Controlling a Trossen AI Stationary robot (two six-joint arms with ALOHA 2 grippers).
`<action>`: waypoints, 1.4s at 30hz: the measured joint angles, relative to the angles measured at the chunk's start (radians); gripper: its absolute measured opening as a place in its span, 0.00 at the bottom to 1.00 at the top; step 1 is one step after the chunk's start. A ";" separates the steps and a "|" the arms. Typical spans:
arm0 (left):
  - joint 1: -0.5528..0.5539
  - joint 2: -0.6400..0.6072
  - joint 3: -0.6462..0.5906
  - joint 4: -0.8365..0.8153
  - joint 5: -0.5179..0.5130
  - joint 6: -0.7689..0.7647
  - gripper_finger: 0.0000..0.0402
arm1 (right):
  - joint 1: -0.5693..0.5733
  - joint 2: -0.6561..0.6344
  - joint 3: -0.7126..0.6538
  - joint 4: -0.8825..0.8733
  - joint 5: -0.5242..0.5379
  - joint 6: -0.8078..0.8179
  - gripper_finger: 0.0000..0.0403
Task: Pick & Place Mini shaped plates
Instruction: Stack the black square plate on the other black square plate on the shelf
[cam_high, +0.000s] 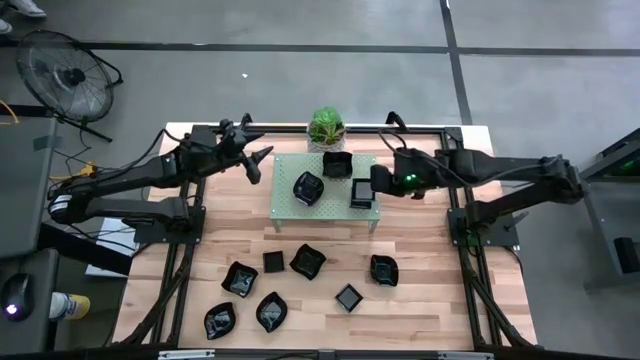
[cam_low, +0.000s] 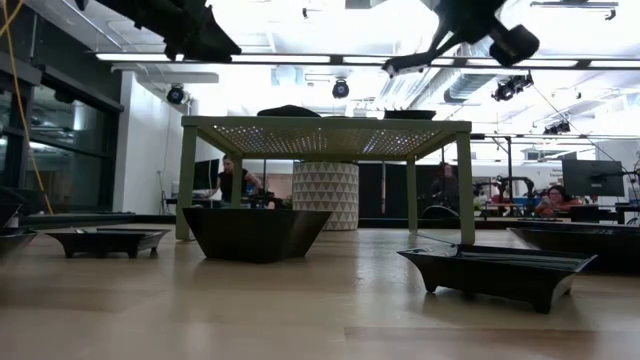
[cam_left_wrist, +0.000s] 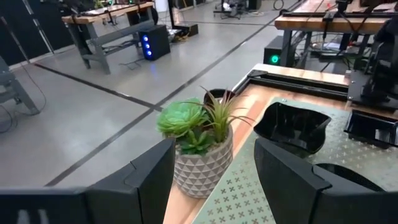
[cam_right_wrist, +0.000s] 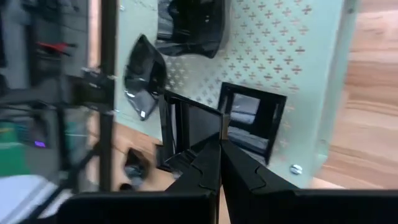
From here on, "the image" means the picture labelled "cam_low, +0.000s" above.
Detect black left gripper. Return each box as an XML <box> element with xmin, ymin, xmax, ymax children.
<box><xmin>107</xmin><ymin>0</ymin><xmax>243</xmax><ymax>63</ymax></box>

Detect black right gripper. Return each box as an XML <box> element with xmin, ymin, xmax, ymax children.
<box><xmin>382</xmin><ymin>0</ymin><xmax>541</xmax><ymax>79</ymax></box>

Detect small black square plate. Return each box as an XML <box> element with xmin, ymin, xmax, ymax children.
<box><xmin>382</xmin><ymin>109</ymin><xmax>438</xmax><ymax>121</ymax></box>

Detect black glossy leaf-shaped plate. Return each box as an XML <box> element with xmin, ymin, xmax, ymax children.
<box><xmin>0</xmin><ymin>228</ymin><xmax>39</xmax><ymax>264</ymax></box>
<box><xmin>256</xmin><ymin>104</ymin><xmax>322</xmax><ymax>119</ymax></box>

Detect black square bowl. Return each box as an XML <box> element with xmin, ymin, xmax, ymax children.
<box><xmin>182</xmin><ymin>207</ymin><xmax>332</xmax><ymax>265</ymax></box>

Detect black footed mini plate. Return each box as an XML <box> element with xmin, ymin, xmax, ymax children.
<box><xmin>397</xmin><ymin>243</ymin><xmax>598</xmax><ymax>315</ymax></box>
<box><xmin>43</xmin><ymin>226</ymin><xmax>172</xmax><ymax>260</ymax></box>

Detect green perforated mini table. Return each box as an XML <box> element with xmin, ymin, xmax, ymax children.
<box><xmin>174</xmin><ymin>115</ymin><xmax>476</xmax><ymax>246</ymax></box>

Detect black shallow mini plate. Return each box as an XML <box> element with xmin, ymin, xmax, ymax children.
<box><xmin>508</xmin><ymin>223</ymin><xmax>640</xmax><ymax>275</ymax></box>

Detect overhead light bar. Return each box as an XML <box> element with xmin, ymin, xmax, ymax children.
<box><xmin>94</xmin><ymin>51</ymin><xmax>640</xmax><ymax>70</ymax></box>

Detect black monitor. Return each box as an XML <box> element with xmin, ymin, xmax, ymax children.
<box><xmin>193</xmin><ymin>158</ymin><xmax>221</xmax><ymax>191</ymax></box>
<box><xmin>561</xmin><ymin>158</ymin><xmax>626</xmax><ymax>198</ymax></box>

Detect person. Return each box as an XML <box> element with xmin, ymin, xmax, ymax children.
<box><xmin>534</xmin><ymin>184</ymin><xmax>584</xmax><ymax>216</ymax></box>
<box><xmin>209</xmin><ymin>154</ymin><xmax>261</xmax><ymax>209</ymax></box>
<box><xmin>430</xmin><ymin>162</ymin><xmax>459</xmax><ymax>211</ymax></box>

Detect ceiling light fixture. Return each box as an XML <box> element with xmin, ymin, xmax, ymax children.
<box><xmin>529</xmin><ymin>0</ymin><xmax>620</xmax><ymax>21</ymax></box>

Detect wood-top workbench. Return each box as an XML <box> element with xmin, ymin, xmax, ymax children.
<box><xmin>474</xmin><ymin>199</ymin><xmax>551</xmax><ymax>221</ymax></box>

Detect black desk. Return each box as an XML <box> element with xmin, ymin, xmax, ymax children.
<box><xmin>567</xmin><ymin>202</ymin><xmax>640</xmax><ymax>225</ymax></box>

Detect silver ventilation duct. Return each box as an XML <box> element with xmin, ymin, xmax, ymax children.
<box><xmin>384</xmin><ymin>29</ymin><xmax>506</xmax><ymax>106</ymax></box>

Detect black curved frame handle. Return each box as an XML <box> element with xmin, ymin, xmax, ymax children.
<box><xmin>422</xmin><ymin>203</ymin><xmax>461</xmax><ymax>221</ymax></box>

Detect yellow hanging cable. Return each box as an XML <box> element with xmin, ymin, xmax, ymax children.
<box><xmin>2</xmin><ymin>0</ymin><xmax>55</xmax><ymax>216</ymax></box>

